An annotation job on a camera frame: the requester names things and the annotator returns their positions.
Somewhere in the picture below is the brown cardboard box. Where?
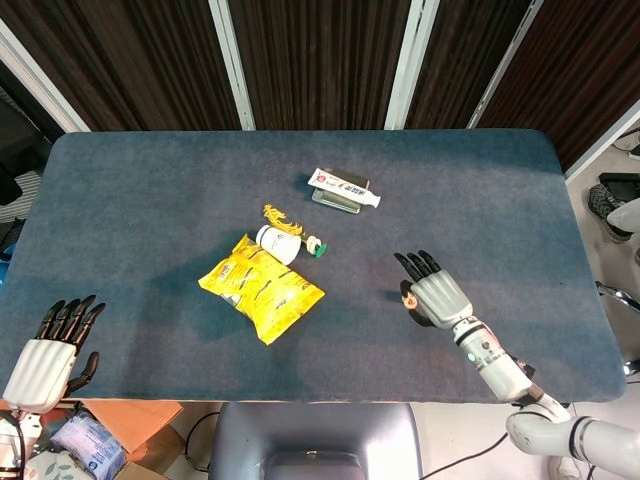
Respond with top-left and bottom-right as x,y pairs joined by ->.
64,398 -> 185,480

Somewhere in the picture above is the dark patterned sneaker shoe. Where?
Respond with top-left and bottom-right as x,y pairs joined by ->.
585,183 -> 632,244

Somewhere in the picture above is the blue table cloth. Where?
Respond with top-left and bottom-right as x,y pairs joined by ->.
0,128 -> 629,404

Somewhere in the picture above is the chrome chair leg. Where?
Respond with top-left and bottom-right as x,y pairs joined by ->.
595,280 -> 640,314

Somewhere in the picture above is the dark brown partition panel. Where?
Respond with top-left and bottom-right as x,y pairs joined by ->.
228,0 -> 412,132
476,0 -> 640,171
0,0 -> 241,134
405,0 -> 531,130

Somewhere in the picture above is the light trouser leg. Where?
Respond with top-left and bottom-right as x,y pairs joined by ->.
604,197 -> 640,236

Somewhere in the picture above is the yellow plastic toy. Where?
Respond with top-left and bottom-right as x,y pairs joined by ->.
263,203 -> 305,237

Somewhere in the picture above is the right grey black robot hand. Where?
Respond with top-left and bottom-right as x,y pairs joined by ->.
393,249 -> 474,330

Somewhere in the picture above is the white partition frame post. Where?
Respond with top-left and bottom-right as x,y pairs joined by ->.
208,0 -> 257,132
0,18 -> 91,134
466,0 -> 545,130
563,97 -> 640,182
384,0 -> 441,131

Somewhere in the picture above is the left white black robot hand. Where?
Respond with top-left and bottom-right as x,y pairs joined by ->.
1,294 -> 107,415

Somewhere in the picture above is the dark grey small box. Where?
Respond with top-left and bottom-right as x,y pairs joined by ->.
311,168 -> 371,215

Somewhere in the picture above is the blue plastic package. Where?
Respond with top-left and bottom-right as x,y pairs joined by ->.
49,412 -> 126,479

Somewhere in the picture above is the dark office chair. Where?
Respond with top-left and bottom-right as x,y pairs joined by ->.
0,87 -> 51,251

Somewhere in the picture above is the yellow snack bag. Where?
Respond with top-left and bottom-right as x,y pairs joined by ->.
197,233 -> 327,346

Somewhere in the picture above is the white paper cup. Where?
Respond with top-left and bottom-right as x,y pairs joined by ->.
255,224 -> 303,266

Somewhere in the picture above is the grey blue robot torso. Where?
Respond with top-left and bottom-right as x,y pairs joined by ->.
208,402 -> 424,480

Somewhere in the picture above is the black flat device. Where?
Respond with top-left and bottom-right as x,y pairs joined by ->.
598,172 -> 640,199

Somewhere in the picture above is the grey sneaker shoe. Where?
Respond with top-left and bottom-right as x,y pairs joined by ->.
547,457 -> 576,480

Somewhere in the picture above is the white toothpaste tube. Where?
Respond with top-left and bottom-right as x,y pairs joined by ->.
306,168 -> 382,208

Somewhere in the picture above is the black floor cable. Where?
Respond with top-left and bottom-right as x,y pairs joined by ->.
185,410 -> 221,474
422,432 -> 509,480

